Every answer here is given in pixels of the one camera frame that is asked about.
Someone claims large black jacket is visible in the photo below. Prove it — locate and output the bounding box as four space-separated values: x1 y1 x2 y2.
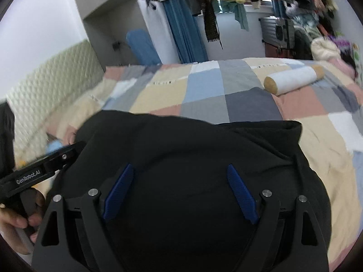
49 111 332 271

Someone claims person's left hand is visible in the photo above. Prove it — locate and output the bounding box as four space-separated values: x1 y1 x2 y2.
1 188 45 255

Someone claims light blue sheet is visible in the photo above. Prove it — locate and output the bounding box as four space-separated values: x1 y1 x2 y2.
46 139 63 154

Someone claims cream quilted headboard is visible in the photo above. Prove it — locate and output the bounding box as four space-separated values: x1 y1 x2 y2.
6 40 103 164

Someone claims patchwork checked quilt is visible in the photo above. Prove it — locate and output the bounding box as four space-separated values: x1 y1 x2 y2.
46 58 362 271

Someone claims white cylindrical bolster pillow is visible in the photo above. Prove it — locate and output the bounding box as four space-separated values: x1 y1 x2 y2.
263 65 325 96

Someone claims blue folded board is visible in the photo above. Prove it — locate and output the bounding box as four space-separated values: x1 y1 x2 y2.
125 29 162 66

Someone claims cream fluffy blanket pile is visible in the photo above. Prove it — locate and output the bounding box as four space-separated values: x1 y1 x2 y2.
310 37 341 67

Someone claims grey ribbed suitcase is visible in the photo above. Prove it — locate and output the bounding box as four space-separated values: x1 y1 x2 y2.
259 17 295 49

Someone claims blue window curtain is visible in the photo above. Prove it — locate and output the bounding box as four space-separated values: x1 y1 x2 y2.
162 0 208 63

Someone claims teal hanging scarf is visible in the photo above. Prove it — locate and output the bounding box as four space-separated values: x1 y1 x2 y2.
212 0 249 31

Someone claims brown plaid hanging coat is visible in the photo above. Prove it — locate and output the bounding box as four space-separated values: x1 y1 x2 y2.
198 0 221 44

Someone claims grey wall cabinet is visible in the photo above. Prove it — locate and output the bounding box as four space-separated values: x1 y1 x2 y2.
75 0 180 68

